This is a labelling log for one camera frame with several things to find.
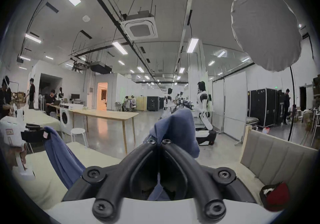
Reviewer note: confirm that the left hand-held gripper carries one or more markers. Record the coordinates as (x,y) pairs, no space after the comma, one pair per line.
(10,130)

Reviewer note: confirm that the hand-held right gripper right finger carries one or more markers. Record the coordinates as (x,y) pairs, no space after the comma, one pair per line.
(203,193)

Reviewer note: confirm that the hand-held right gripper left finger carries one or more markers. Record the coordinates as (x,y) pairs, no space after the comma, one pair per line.
(113,193)

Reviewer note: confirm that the dark blue shirt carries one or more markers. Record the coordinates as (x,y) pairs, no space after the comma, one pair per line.
(60,157)

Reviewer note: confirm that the person's left hand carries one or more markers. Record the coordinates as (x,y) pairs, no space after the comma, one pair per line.
(15,155)

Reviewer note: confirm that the bed with beige sheet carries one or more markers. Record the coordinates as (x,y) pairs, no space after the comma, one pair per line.
(45,188)
(35,116)

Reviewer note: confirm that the white washing machine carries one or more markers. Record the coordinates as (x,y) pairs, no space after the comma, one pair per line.
(65,119)

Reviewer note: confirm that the white round stool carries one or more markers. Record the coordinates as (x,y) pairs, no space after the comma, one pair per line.
(78,131)

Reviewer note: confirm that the long wooden table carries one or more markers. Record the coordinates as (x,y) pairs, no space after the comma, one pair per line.
(105,114)

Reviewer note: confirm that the red and black bag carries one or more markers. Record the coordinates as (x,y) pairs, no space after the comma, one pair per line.
(277,196)

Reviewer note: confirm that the padded beige headboard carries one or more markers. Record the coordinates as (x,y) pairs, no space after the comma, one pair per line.
(275,157)

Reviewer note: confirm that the white humanoid robot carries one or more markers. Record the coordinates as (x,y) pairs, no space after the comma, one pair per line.
(203,102)
(168,100)

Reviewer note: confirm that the group of people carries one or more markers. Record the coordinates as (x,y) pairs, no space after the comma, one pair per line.
(130,102)

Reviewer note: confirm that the black equipment case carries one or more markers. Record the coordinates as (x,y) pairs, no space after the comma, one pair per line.
(152,103)

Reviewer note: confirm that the black flight cases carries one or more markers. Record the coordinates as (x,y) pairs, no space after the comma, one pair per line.
(262,106)

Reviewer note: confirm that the white softbox lamp on stand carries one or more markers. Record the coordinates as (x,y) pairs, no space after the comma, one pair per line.
(265,27)

